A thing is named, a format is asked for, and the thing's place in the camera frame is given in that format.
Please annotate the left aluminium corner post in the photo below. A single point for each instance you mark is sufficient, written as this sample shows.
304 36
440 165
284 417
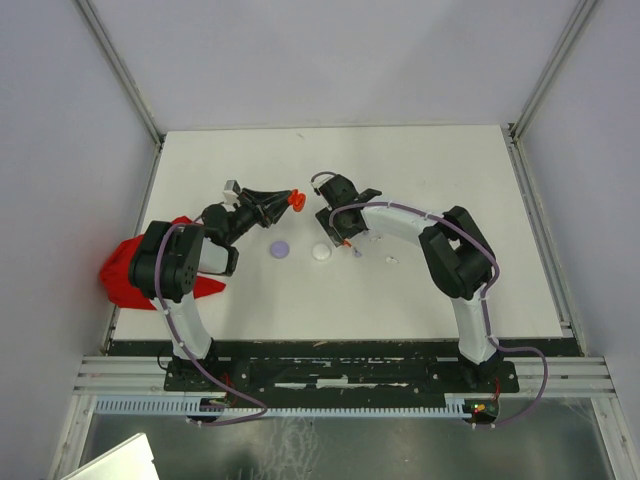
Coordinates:
97 29

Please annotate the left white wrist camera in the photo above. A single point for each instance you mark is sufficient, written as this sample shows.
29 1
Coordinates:
231 192

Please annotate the white box corner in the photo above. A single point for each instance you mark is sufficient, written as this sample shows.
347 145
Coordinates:
131 459

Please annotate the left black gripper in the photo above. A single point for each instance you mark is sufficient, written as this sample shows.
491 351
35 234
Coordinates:
274 203

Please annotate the white slotted cable duct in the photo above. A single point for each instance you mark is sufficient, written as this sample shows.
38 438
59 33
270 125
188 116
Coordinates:
196 406

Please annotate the orange earbud charging case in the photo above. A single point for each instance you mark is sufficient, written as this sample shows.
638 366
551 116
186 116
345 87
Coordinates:
297 200

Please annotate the aluminium corner post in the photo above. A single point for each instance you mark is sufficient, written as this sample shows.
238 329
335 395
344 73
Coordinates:
572 32
97 29

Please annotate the white earbud charging case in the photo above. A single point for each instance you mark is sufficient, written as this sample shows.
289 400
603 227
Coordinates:
321 252

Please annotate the aluminium frame rail front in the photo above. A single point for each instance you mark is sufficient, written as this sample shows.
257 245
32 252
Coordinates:
567 377

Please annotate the right aluminium corner post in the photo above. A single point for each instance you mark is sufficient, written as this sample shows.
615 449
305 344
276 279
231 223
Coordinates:
572 32

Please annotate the circuit board with leds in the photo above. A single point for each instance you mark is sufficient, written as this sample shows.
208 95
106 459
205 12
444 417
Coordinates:
483 411

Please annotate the red cloth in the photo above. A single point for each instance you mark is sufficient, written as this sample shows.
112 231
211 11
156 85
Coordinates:
113 276

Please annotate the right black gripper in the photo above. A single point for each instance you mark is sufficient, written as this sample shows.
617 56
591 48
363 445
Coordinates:
323 218

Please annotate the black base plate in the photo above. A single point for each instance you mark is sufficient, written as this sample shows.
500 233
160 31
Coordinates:
331 374

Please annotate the purple earbud charging case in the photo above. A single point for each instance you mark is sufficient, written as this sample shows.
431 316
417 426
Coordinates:
279 249

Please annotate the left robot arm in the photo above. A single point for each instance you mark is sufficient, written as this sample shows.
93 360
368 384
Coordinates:
169 258

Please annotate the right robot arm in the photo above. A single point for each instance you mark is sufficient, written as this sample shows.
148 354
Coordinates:
459 259

